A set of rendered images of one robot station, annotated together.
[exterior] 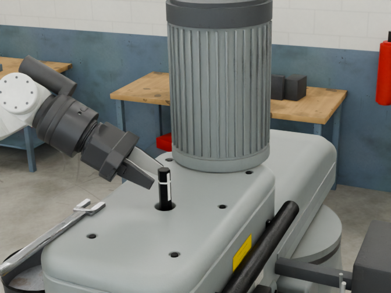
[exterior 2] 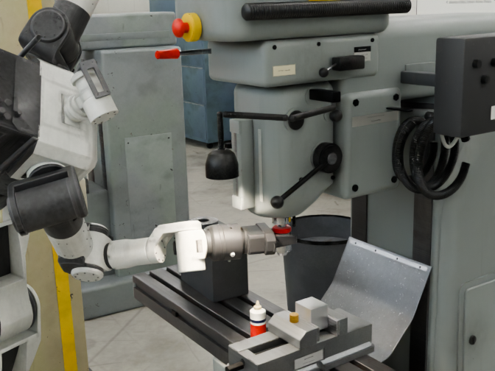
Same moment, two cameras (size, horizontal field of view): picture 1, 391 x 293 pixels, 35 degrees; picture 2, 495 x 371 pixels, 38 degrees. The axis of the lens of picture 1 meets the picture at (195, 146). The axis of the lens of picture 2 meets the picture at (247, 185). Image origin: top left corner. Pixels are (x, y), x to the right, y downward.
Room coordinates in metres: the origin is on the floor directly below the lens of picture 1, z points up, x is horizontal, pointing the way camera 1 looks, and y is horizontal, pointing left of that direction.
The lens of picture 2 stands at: (-0.52, -0.75, 1.81)
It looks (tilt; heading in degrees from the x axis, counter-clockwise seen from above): 14 degrees down; 31
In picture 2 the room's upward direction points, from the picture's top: 2 degrees counter-clockwise
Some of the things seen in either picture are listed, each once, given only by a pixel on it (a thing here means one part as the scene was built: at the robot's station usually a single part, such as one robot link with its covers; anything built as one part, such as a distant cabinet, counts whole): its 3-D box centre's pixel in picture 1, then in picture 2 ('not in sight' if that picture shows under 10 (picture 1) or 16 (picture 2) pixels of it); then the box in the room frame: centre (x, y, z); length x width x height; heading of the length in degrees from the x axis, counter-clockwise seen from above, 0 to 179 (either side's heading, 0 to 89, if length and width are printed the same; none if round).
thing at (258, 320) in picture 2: not in sight; (258, 320); (0.93, 0.11, 1.02); 0.04 x 0.04 x 0.11
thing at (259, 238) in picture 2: not in sight; (245, 241); (0.90, 0.12, 1.24); 0.13 x 0.12 x 0.10; 45
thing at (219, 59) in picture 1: (219, 78); not in sight; (1.19, -0.05, 2.05); 0.20 x 0.20 x 0.32
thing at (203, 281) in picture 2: not in sight; (212, 255); (1.18, 0.41, 1.06); 0.22 x 0.12 x 0.20; 61
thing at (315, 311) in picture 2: not in sight; (311, 314); (0.92, -0.05, 1.08); 0.06 x 0.05 x 0.06; 65
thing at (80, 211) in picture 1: (51, 234); not in sight; (0.87, 0.23, 1.89); 0.24 x 0.04 x 0.01; 153
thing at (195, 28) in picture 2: not in sight; (191, 27); (0.76, 0.15, 1.76); 0.06 x 0.02 x 0.06; 65
